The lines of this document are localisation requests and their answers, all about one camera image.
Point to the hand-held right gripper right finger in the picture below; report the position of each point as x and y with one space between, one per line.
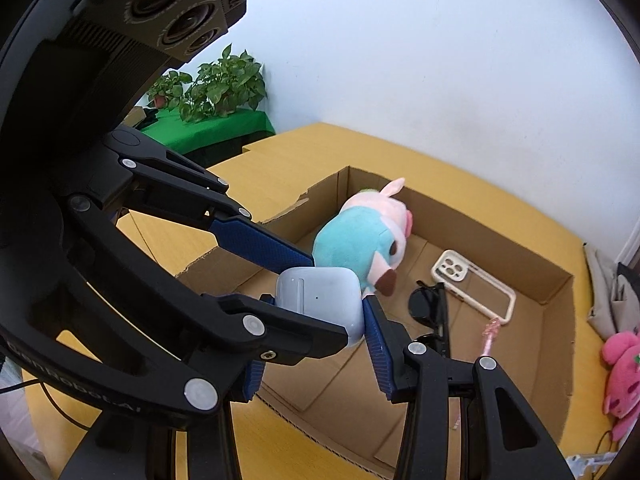
382 360

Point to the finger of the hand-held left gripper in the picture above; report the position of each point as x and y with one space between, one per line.
280 332
270 250

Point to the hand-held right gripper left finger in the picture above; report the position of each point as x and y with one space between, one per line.
252 382

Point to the white earbuds case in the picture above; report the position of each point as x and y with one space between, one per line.
320 292

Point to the black sunglasses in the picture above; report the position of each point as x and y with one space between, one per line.
425 305

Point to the pink pig plush toy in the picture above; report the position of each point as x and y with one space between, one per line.
350 240

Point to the pink pen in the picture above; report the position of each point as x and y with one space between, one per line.
487 340

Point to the white phone case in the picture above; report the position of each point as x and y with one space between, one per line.
450 267

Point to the brown cardboard box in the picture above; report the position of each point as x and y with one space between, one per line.
500 252

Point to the small potted green plant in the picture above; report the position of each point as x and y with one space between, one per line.
167 87

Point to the green cloth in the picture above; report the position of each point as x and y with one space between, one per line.
225 127

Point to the large potted green plant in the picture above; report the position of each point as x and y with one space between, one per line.
225 82

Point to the grey cloth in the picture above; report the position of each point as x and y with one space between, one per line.
602 300

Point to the white phone stand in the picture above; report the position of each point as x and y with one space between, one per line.
590 462

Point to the pink bear plush toy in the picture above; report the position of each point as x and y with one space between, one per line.
622 375

